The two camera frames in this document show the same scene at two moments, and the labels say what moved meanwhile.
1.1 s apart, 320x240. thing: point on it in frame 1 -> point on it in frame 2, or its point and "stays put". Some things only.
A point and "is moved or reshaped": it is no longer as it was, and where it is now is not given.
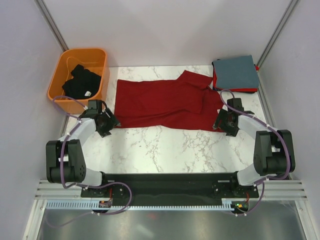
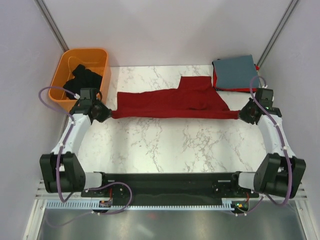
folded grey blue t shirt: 236,73 stays put
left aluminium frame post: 49,20 stays put
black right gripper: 222,114 -> 242,113
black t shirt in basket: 84,84 stays put
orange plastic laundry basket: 94,59 stays put
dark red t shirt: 186,102 is moved or reshaped
